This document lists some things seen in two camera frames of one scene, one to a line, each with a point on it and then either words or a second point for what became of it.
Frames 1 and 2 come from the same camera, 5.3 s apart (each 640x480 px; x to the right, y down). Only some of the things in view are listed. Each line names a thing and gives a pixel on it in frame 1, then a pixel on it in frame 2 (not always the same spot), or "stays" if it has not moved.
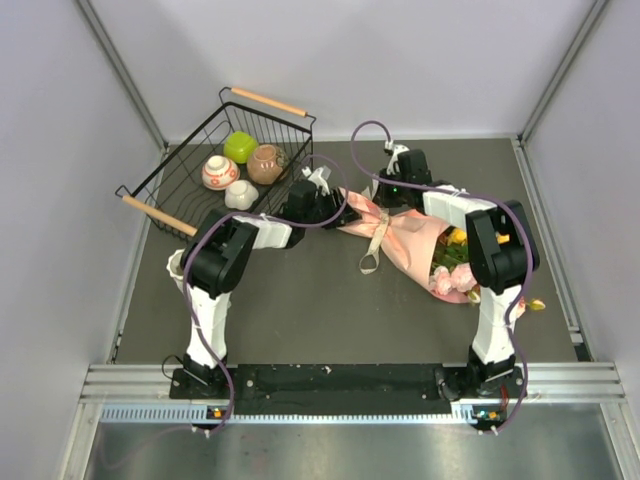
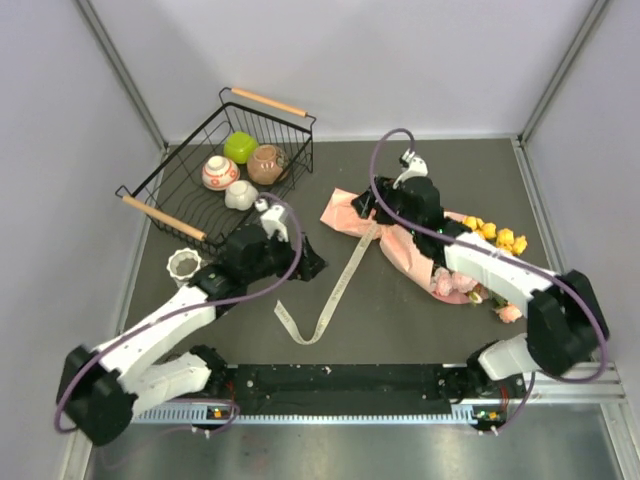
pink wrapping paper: (408, 238) stays
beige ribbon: (384, 223) -> (335, 292)
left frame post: (122, 74) stays
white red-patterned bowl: (218, 171) stays
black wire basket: (240, 162) stays
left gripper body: (323, 209) -> (278, 257)
